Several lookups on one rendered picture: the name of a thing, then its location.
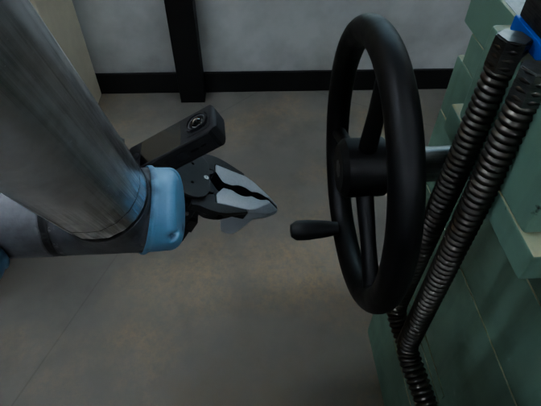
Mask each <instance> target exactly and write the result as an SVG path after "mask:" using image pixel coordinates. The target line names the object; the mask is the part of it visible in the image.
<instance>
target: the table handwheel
mask: <svg viewBox="0 0 541 406"><path fill-rule="evenodd" d="M365 49H366V51H367V52H368V54H369V56H370V59H371V62H372V65H373V68H374V73H375V76H376V77H375V82H374V88H373V92H372V96H371V100H370V107H369V111H368V114H367V117H366V120H365V125H364V128H363V131H362V134H361V137H360V138H350V136H349V114H350V106H351V99H352V93H353V84H354V80H355V76H356V73H357V67H358V65H359V62H360V59H361V56H362V53H363V52H364V50H365ZM383 123H384V131H385V139H384V138H383V137H382V136H381V133H382V127H383ZM451 146H452V145H446V146H429V147H425V138H424V129H423V115H422V110H421V104H420V99H419V91H418V87H417V83H416V79H415V74H414V70H413V67H412V64H411V60H410V57H409V55H408V52H407V49H406V47H405V44H404V42H403V40H402V38H401V36H400V35H399V33H398V32H397V30H396V29H395V28H394V26H393V25H392V24H391V22H390V21H389V20H387V19H385V18H384V17H382V16H381V15H379V14H375V13H365V14H360V15H358V16H357V17H355V18H354V19H353V20H352V21H351V22H350V23H349V24H348V25H347V27H346V28H345V30H344V32H343V33H342V35H341V38H340V40H339V43H338V45H337V50H336V53H335V56H334V61H333V65H332V73H331V79H330V85H329V92H328V110H327V130H326V159H327V178H328V199H329V208H330V214H331V221H332V222H338V225H339V234H338V235H334V236H333V237H334V241H335V246H336V249H337V256H338V260H339V263H340V266H341V271H342V274H343V277H344V280H345V283H346V286H347V288H348V290H349V292H350V294H351V296H352V298H353V299H354V300H355V301H356V303H357V304H358V305H359V306H360V307H361V308H362V309H364V310H365V311H366V312H368V313H372V314H384V313H388V312H390V311H391V310H393V309H394V308H395V307H397V306H398V305H399V304H400V302H401V301H402V300H403V298H404V296H405V295H406V293H407V291H408V289H409V287H410V285H411V282H412V280H413V277H414V274H415V270H416V267H417V263H418V260H419V253H420V248H421V243H422V238H423V226H424V217H425V205H426V182H431V181H436V180H437V179H438V176H439V174H440V170H441V168H442V167H443V164H444V161H445V159H446V157H447V154H448V152H449V149H450V147H451ZM386 193H387V201H386V229H385V237H384V243H383V249H382V257H381V262H380V265H379V268H378V253H377V245H376V231H375V213H374V197H380V196H384V195H385V194H386ZM351 197H356V202H357V218H358V226H359V234H360V242H361V250H360V247H359V244H358V240H357V234H356V230H355V225H354V220H353V210H352V203H351Z"/></svg>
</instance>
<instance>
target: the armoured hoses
mask: <svg viewBox="0 0 541 406"><path fill-rule="evenodd" d="M532 43H533V40H532V38H531V37H529V36H528V35H526V34H525V33H523V32H522V31H513V30H508V29H505V30H502V31H498V33H497V34H496V35H495V37H494V41H493V42H492V45H491V47H490V50H489V53H488V55H487V57H486V59H485V63H484V67H483V70H484V71H482V72H481V75H480V79H479V80H478V81H477V86H476V87H475V88H474V91H473V92H474V93H473V94H472V96H471V101H469V103H468V107H467V108H466V110H465V114H464V115H463V118H462V121H461V122H460V127H458V129H457V133H456V135H455V138H454V140H453V141H452V146H451V147H450V149H449V152H448V154H447V157H446V159H445V161H444V164H443V167H442V168H441V170H440V174H439V176H438V179H437V180H436V184H435V186H434V189H433V190H432V194H431V196H430V198H429V200H428V202H427V205H426V208H425V217H424V226H423V238H422V243H421V248H420V253H419V260H418V263H417V267H416V270H415V274H414V277H413V280H412V282H411V285H410V287H409V289H408V291H407V293H406V295H405V296H404V298H403V300H402V301H401V302H400V304H399V305H398V306H397V307H395V308H394V309H393V310H391V311H390V312H388V313H386V315H387V316H388V318H387V320H388V321H389V322H390V324H389V327H391V328H392V329H391V333H393V338H395V340H394V342H395V343H396V344H397V345H396V348H397V354H398V360H399V361H400V364H399V365H400V366H401V367H402V368H403V369H402V372H403V373H405V374H404V378H405V379H407V381H406V383H407V384H409V386H408V389H409V390H411V395H412V396H413V399H412V400H413V401H415V406H439V405H438V402H437V401H436V397H435V396H434V391H433V390H432V385H431V384H430V379H428V378H427V377H428V374H427V373H425V371H426V368H424V367H423V366H424V363H423V362H421V361H422V358H421V357H420V356H419V355H420V352H419V351H418V349H419V344H420V343H421V341H422V340H423V337H424V335H425V333H426V332H427V329H428V327H429V326H430V324H431V323H432V320H433V317H434V316H435V314H436V312H437V310H438V309H439V306H440V304H441V302H442V301H443V299H444V296H445V295H446V294H447V290H448V289H449V287H450V286H451V282H452V281H453V278H455V276H456V273H457V271H458V269H460V265H461V264H462V261H463V260H464V259H465V256H466V255H467V252H468V250H469V248H470V246H471V245H472V243H473V240H474V239H475V236H476V235H477V232H478V231H479V229H480V227H481V225H482V224H483V220H484V219H485V216H486V214H487V213H488V212H489V208H491V203H493V202H494V198H495V197H496V196H497V195H498V190H500V185H501V184H503V179H504V178H506V172H508V171H509V166H510V165H511V164H512V159H513V158H515V152H516V151H518V145H520V144H522V138H523V137H525V136H526V130H528V129H529V122H532V121H533V114H536V110H537V109H538V108H539V105H540V103H541V60H524V61H523V62H521V65H520V69H519V70H518V71H517V74H516V77H515V79H513V83H512V86H511V87H510V88H509V93H508V95H507V96H506V98H505V103H504V104H502V108H501V110H502V111H500V112H498V119H496V120H495V122H494V116H496V110H498V109H499V103H500V102H502V96H503V95H505V92H506V91H505V88H507V87H508V81H510V80H511V77H512V76H513V75H514V71H515V69H516V68H517V66H518V63H519V61H520V60H521V59H522V58H523V57H524V56H525V55H526V54H527V53H528V52H529V50H530V48H531V45H532ZM492 122H494V126H493V127H492V128H491V134H489V135H488V130H489V129H490V123H492ZM487 135H488V139H487V140H488V141H486V142H485V137H486V136H487ZM483 142H485V146H484V148H482V146H483V144H482V143H483ZM480 148H482V150H481V155H479V158H478V161H477V162H476V165H475V160H477V155H478V154H480ZM473 165H475V168H474V169H473V167H472V166H473ZM472 170H473V172H472V175H470V172H471V171H472ZM469 175H470V177H469ZM468 177H469V180H468V182H467V179H468ZM465 182H467V185H466V187H465V190H464V192H463V193H462V190H463V187H464V186H465ZM460 193H462V195H461V198H460V200H459V204H457V206H456V209H455V211H454V214H453V215H452V219H451V220H450V222H449V225H448V227H447V230H446V231H445V233H444V236H443V238H442V240H441V242H440V245H439V247H438V250H437V251H436V254H435V256H434V259H433V260H432V263H431V265H430V267H429V268H428V271H427V274H426V275H425V277H424V280H423V283H422V284H421V287H420V288H419V291H418V294H417V296H416V298H415V300H414V303H413V305H412V306H411V309H410V312H409V313H408V315H407V306H408V305H409V303H410V301H411V298H412V296H413V295H414V292H415V289H416V288H417V285H418V284H419V281H420V279H421V278H422V274H423V272H424V271H425V268H426V267H427V264H428V262H429V259H430V258H431V256H432V253H433V251H434V250H435V248H436V244H437V243H438V241H439V239H440V236H441V235H442V233H443V231H444V227H445V226H446V224H447V222H448V219H449V218H450V216H451V213H452V211H453V208H455V205H456V203H457V201H458V198H459V197H460Z"/></svg>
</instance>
